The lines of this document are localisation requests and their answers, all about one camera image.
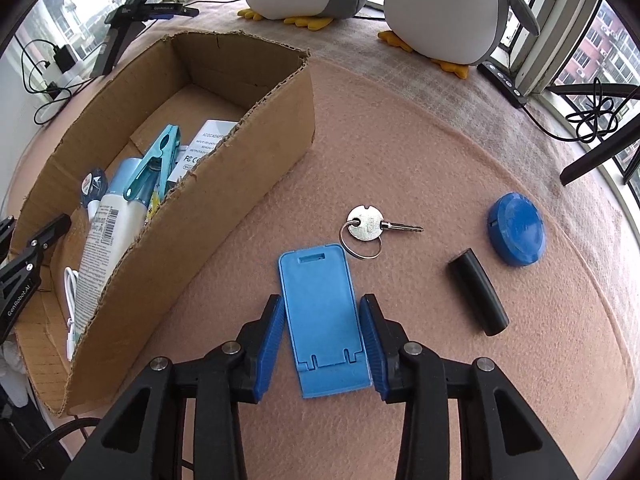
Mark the blue phone stand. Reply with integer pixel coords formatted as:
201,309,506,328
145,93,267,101
277,243,375,400

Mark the beige checked blanket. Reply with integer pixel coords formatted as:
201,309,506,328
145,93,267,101
145,0,626,241

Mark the black tripod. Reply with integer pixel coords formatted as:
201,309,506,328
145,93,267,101
545,82,640,187

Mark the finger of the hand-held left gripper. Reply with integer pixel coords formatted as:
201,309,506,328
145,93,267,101
0,214,72,345
0,216,16,262

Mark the cardboard box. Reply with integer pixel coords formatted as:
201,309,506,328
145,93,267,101
9,31,317,418

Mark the white power strip with plugs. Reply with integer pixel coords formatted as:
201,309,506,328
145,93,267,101
20,37,81,126

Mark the white charging cable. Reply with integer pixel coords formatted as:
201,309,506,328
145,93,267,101
64,266,83,361

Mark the white lotion tube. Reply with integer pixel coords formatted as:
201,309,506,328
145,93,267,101
79,157,146,343

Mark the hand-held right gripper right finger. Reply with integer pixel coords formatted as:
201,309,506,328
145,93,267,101
359,294,581,480

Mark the black cylinder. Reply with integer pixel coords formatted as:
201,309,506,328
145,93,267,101
446,249,510,337

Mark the blue round case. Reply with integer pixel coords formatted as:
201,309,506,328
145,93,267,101
486,191,546,267

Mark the silver key with ring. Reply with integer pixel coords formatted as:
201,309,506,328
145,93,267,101
340,204,425,261

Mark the teal clothespin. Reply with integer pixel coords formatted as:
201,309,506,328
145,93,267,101
123,124,182,206

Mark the black bar device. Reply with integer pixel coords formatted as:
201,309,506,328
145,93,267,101
477,60,528,108

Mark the black device stand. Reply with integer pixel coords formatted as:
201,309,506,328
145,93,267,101
90,0,200,78

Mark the white power adapter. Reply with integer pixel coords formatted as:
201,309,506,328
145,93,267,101
167,119,240,183

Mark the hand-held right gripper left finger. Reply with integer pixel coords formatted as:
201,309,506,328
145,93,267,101
60,294,286,480

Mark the small round printed container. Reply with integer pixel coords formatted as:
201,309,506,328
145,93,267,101
80,167,108,221

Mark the black charger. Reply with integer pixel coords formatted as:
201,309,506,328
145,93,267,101
52,44,76,73

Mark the pink blanket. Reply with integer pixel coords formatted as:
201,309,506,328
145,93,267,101
0,25,631,480

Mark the bundled black cable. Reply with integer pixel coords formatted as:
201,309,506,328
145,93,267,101
565,77,628,146

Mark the small penguin plush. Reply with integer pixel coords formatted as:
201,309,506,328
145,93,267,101
365,0,541,79

